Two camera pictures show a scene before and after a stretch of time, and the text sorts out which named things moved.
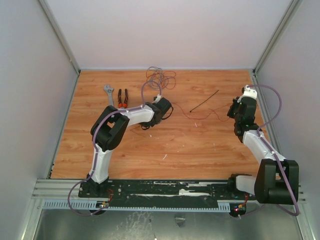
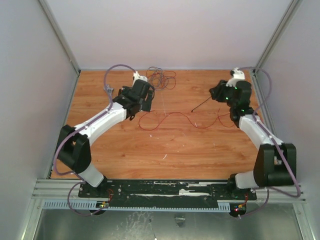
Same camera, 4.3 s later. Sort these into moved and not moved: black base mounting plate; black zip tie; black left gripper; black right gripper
Moved: black right gripper; black left gripper
Not moved: black base mounting plate; black zip tie
